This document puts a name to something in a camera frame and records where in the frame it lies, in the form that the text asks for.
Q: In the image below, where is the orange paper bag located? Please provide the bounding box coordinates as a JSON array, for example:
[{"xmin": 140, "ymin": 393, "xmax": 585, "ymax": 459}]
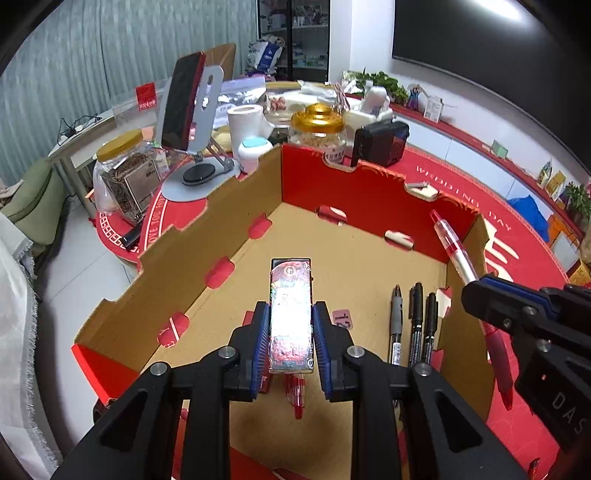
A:
[{"xmin": 547, "ymin": 215, "xmax": 583, "ymax": 252}]

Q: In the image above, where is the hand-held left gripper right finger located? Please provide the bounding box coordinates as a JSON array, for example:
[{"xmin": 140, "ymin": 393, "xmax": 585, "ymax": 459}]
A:
[{"xmin": 310, "ymin": 301, "xmax": 529, "ymax": 480}]

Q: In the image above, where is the clear bag with red label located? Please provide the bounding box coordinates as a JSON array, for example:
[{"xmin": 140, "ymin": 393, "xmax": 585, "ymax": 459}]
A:
[{"xmin": 113, "ymin": 78, "xmax": 174, "ymax": 127}]

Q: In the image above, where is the red gel pen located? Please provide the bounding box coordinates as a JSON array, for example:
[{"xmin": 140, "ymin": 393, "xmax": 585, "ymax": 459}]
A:
[
  {"xmin": 429, "ymin": 209, "xmax": 514, "ymax": 411},
  {"xmin": 284, "ymin": 374, "xmax": 308, "ymax": 420}
]

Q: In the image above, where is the grey curtain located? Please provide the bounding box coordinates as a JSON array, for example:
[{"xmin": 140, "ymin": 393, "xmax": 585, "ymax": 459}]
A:
[{"xmin": 0, "ymin": 0, "xmax": 259, "ymax": 185}]

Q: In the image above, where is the red cardboard box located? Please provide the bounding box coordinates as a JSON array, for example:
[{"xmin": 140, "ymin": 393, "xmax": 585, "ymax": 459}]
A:
[{"xmin": 71, "ymin": 144, "xmax": 497, "ymax": 480}]

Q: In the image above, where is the phone on grey stand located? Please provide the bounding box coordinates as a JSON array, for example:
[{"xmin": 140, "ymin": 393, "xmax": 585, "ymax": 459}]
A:
[{"xmin": 161, "ymin": 65, "xmax": 242, "ymax": 202}]

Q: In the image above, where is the white paper roll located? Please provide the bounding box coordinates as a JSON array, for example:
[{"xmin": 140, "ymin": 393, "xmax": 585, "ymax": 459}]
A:
[{"xmin": 227, "ymin": 104, "xmax": 265, "ymax": 151}]

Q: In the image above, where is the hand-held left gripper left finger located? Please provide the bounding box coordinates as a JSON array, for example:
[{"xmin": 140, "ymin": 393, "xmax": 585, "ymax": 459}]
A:
[{"xmin": 50, "ymin": 301, "xmax": 273, "ymax": 480}]

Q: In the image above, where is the glass door cabinet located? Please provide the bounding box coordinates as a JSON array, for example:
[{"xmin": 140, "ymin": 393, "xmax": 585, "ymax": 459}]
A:
[{"xmin": 256, "ymin": 0, "xmax": 331, "ymax": 83}]

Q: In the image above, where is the white cloth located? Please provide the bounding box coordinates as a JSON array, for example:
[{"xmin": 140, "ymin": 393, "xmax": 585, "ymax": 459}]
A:
[{"xmin": 0, "ymin": 210, "xmax": 63, "ymax": 469}]

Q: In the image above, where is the glass jar with gold lid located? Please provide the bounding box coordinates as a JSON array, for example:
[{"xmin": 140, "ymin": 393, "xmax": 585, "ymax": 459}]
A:
[{"xmin": 287, "ymin": 104, "xmax": 348, "ymax": 164}]

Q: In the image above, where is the blue plastic bag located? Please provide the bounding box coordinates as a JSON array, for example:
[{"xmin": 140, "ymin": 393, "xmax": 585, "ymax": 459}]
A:
[{"xmin": 507, "ymin": 194, "xmax": 551, "ymax": 243}]

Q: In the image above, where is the green potted plant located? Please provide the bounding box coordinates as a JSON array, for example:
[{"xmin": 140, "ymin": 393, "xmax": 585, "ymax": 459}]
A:
[{"xmin": 344, "ymin": 69, "xmax": 409, "ymax": 104}]

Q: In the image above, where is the clear pen with grey grip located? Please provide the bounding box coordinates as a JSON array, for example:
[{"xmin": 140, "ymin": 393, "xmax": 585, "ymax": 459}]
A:
[{"xmin": 390, "ymin": 285, "xmax": 404, "ymax": 365}]

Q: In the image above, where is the red printed round table mat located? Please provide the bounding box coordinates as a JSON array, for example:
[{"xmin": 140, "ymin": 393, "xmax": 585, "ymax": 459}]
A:
[{"xmin": 95, "ymin": 138, "xmax": 591, "ymax": 480}]

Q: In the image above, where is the red smartphone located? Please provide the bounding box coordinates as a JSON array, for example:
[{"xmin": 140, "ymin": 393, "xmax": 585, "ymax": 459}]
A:
[{"xmin": 159, "ymin": 52, "xmax": 207, "ymax": 152}]

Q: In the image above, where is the plastic jar with yellow lid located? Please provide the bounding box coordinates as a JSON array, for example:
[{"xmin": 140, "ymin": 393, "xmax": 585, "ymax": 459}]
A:
[{"xmin": 92, "ymin": 129, "xmax": 162, "ymax": 225}]

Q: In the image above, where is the flowering potted plant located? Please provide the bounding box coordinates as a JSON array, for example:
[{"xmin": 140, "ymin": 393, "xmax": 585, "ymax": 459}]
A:
[{"xmin": 561, "ymin": 182, "xmax": 591, "ymax": 220}]

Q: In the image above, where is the clear plastic zip bag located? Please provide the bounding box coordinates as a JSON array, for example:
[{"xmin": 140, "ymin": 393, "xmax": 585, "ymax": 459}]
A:
[{"xmin": 215, "ymin": 76, "xmax": 269, "ymax": 116}]

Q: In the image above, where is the red-topped wall ledge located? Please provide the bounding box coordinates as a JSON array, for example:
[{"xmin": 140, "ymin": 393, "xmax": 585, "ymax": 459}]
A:
[{"xmin": 344, "ymin": 90, "xmax": 591, "ymax": 232}]

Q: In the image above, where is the blue and white bag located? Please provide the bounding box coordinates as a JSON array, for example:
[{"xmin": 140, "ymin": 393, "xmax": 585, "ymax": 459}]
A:
[{"xmin": 247, "ymin": 39, "xmax": 284, "ymax": 75}]

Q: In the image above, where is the small yellow pack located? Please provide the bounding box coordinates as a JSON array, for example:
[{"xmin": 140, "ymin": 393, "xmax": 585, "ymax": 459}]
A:
[{"xmin": 547, "ymin": 171, "xmax": 568, "ymax": 199}]

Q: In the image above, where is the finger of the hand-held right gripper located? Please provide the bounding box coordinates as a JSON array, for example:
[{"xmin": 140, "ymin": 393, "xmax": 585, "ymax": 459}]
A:
[
  {"xmin": 462, "ymin": 279, "xmax": 536, "ymax": 344},
  {"xmin": 480, "ymin": 272, "xmax": 561, "ymax": 308}
]

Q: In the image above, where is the black pouch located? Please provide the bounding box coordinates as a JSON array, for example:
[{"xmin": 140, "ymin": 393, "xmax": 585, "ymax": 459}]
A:
[{"xmin": 350, "ymin": 119, "xmax": 411, "ymax": 168}]

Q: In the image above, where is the green cushion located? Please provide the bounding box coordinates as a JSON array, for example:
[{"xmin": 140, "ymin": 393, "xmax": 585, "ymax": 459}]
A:
[{"xmin": 0, "ymin": 159, "xmax": 70, "ymax": 245}]

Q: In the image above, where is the black marker pen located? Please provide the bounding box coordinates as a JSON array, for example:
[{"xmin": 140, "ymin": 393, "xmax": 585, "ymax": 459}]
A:
[
  {"xmin": 409, "ymin": 282, "xmax": 424, "ymax": 367},
  {"xmin": 422, "ymin": 292, "xmax": 438, "ymax": 365}
]

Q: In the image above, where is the brown cardboard box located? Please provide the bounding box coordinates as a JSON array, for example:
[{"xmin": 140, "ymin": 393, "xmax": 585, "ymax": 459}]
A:
[{"xmin": 203, "ymin": 43, "xmax": 237, "ymax": 79}]

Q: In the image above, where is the white side table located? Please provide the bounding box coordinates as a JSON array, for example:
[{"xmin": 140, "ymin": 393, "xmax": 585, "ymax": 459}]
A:
[{"xmin": 46, "ymin": 104, "xmax": 153, "ymax": 217}]

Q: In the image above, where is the large black screen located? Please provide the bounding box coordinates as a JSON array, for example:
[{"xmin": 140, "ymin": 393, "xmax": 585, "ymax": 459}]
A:
[{"xmin": 392, "ymin": 0, "xmax": 591, "ymax": 183}]

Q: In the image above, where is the printed card box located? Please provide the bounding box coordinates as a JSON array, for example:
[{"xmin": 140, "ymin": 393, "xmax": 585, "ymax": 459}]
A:
[{"xmin": 268, "ymin": 258, "xmax": 315, "ymax": 374}]

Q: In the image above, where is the white jar with blue lid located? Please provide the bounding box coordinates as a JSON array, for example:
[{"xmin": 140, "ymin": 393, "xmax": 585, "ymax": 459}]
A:
[{"xmin": 238, "ymin": 136, "xmax": 274, "ymax": 174}]

